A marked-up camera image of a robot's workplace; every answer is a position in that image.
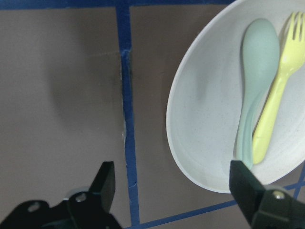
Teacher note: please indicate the brown paper table cover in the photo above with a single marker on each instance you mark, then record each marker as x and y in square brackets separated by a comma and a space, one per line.
[88, 81]

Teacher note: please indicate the yellow plastic fork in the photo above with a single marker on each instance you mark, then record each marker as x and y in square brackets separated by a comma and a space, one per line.
[291, 60]

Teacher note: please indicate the light green plastic spoon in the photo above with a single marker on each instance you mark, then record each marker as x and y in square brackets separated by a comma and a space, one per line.
[260, 57]

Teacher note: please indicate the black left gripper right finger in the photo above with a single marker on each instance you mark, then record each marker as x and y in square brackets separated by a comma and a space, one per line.
[264, 207]

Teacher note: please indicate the white round plate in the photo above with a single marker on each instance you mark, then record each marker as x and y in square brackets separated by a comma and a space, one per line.
[205, 101]

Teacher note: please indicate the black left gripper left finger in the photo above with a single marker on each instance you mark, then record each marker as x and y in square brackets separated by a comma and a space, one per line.
[83, 210]

